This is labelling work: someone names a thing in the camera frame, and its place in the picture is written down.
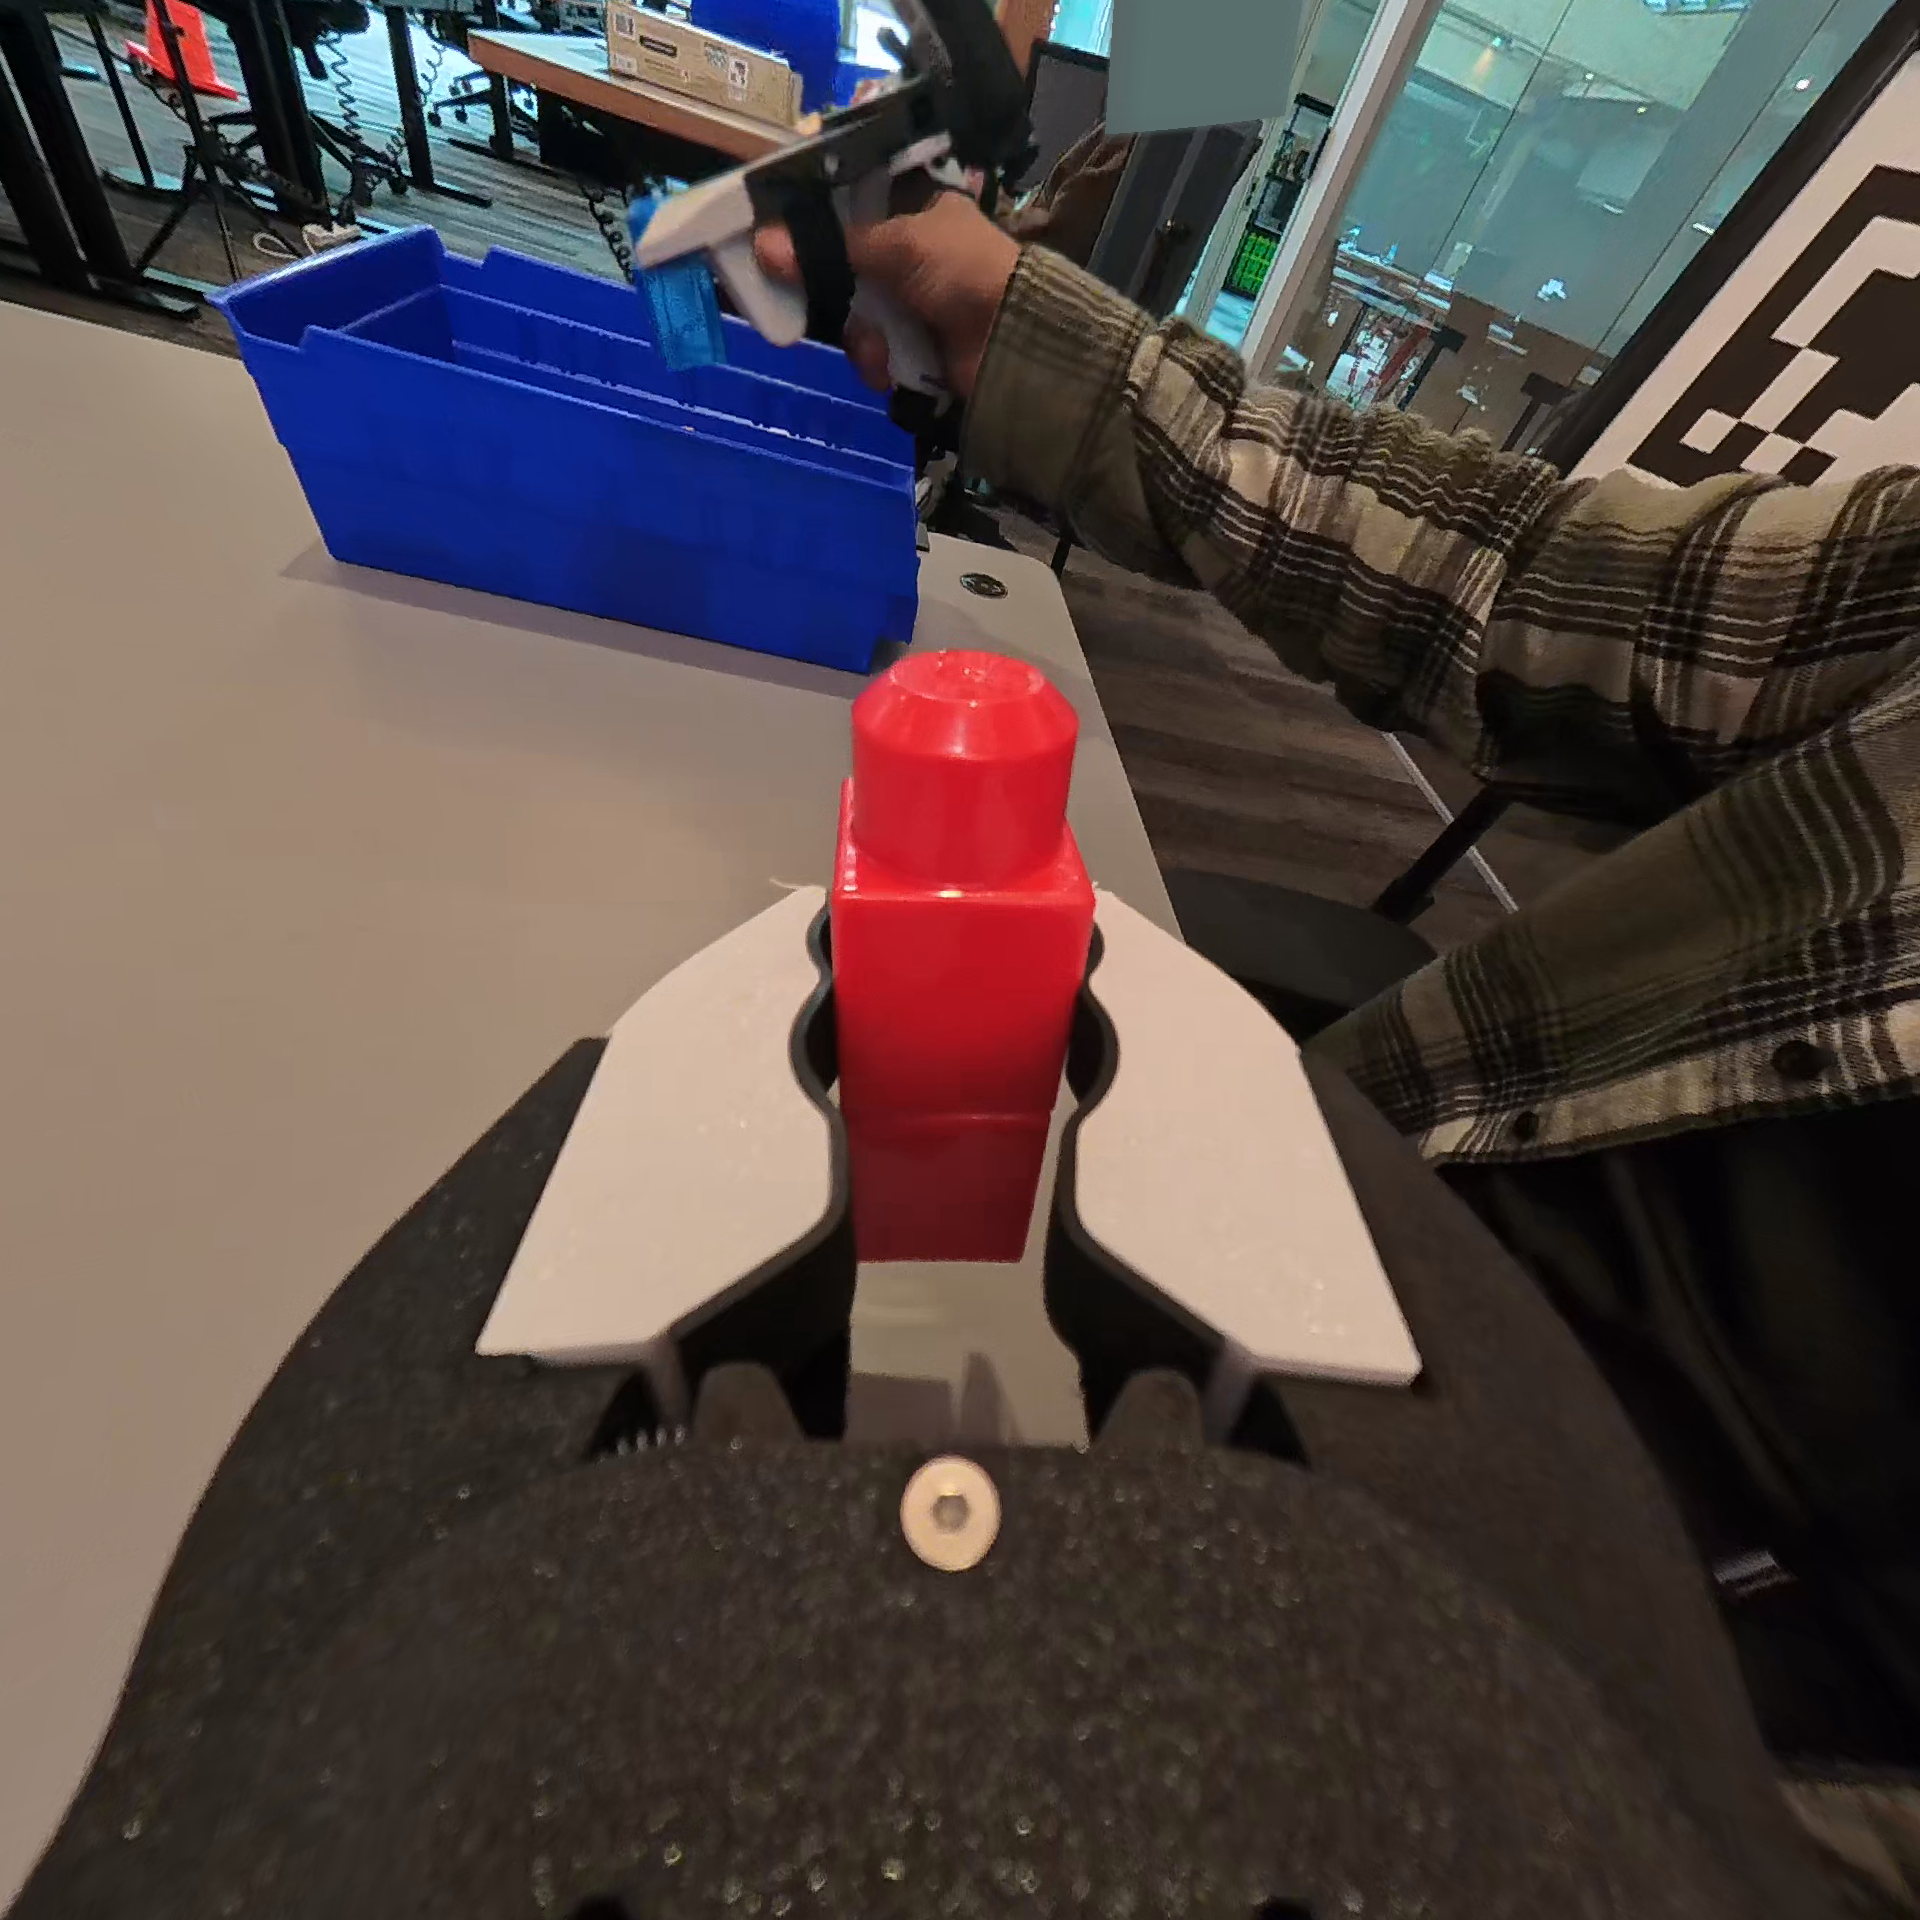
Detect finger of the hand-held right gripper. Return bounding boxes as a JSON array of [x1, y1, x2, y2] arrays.
[[639, 167, 786, 278]]

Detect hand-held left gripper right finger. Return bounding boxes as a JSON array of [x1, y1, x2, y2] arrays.
[[1048, 891, 1427, 1440]]

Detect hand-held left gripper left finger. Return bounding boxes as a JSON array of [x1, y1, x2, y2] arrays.
[[474, 882, 859, 1412]]

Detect blue mega block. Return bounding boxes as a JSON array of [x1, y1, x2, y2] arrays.
[[625, 192, 732, 372]]

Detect red mega block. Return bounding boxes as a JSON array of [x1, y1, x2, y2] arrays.
[[844, 1106, 1056, 1265], [828, 647, 1099, 1120]]

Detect blue plastic bin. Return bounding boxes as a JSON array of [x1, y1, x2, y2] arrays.
[[208, 224, 929, 676]]

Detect person's right forearm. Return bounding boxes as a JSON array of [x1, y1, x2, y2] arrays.
[[960, 247, 1920, 841]]

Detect person's right hand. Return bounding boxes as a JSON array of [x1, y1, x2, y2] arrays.
[[751, 191, 1028, 399]]

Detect blue storage bin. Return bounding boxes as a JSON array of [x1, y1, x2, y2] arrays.
[[689, 0, 845, 107]]

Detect cardboard box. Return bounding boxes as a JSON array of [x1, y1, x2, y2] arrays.
[[603, 0, 808, 129]]

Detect wooden office desk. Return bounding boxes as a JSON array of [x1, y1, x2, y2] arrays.
[[464, 27, 811, 167]]

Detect person's torso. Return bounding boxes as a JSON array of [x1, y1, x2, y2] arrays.
[[1305, 721, 1920, 1920]]

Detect black tripod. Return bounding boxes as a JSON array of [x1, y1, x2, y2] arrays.
[[132, 90, 367, 290]]

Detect orange cone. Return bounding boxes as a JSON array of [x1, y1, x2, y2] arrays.
[[123, 0, 243, 106]]

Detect framed marker sign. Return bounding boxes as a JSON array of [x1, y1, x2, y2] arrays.
[[1560, 0, 1920, 489]]

